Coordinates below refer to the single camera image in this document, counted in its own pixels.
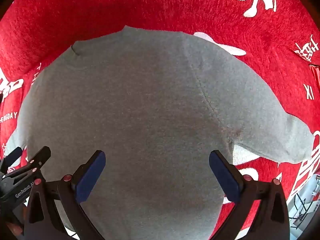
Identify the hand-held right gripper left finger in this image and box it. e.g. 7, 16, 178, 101
24, 150, 107, 240

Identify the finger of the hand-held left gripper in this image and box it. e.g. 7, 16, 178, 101
1, 146, 52, 180
0, 147, 23, 174

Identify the grey sweater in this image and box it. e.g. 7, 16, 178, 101
5, 25, 315, 240

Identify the red printed cushion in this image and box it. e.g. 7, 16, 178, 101
309, 64, 320, 83

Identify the black metal rack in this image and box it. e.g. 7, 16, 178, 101
287, 175, 320, 230

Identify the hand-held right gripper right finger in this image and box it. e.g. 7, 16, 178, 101
209, 150, 292, 240

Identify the red printed blanket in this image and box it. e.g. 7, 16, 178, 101
0, 0, 320, 240

